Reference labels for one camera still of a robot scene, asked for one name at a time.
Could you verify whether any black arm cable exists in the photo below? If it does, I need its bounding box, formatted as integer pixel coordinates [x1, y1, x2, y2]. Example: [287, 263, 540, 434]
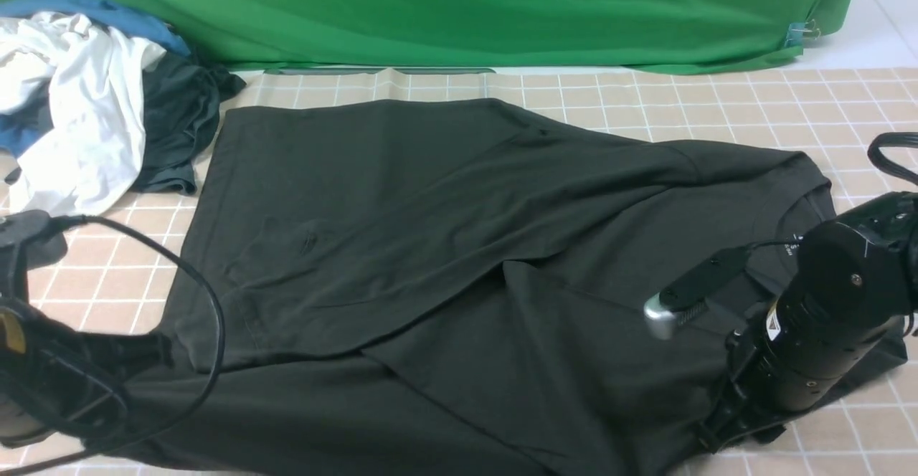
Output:
[0, 214, 227, 476]
[866, 132, 918, 187]

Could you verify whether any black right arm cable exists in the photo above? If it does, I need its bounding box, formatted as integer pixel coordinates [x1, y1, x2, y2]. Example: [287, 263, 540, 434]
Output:
[866, 132, 918, 187]

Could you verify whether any white crumpled shirt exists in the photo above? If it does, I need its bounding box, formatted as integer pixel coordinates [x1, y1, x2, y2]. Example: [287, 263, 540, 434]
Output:
[2, 11, 165, 216]

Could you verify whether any green backdrop cloth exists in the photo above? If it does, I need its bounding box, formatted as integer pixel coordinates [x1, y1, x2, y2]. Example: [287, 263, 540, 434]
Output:
[112, 0, 851, 75]

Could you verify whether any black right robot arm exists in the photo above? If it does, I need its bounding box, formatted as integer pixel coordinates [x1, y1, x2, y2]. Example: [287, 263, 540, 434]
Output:
[695, 191, 916, 453]

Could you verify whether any blue crumpled garment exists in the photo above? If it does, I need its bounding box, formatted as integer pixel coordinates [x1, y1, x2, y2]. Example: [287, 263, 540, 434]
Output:
[1, 0, 192, 157]

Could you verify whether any dark teal crumpled garment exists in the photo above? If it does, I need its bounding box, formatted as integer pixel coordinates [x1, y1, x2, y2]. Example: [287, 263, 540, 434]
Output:
[131, 52, 247, 196]

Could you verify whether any blue binder clip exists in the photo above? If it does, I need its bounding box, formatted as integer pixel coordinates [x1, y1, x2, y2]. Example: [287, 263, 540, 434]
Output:
[782, 19, 822, 48]

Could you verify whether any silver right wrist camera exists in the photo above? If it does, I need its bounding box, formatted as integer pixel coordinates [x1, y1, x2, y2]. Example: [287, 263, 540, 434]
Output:
[643, 245, 752, 340]

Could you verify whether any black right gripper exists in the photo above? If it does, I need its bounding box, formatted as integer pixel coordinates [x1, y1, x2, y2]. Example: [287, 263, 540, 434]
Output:
[695, 304, 847, 454]

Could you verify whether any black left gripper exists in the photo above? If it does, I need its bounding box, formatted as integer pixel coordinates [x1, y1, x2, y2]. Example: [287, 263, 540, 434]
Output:
[1, 297, 173, 449]

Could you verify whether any dark gray long-sleeve shirt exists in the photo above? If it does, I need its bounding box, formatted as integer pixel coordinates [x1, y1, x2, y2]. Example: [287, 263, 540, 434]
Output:
[86, 97, 908, 476]

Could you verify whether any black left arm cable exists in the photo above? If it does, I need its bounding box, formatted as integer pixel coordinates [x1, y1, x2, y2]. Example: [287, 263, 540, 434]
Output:
[0, 214, 227, 476]

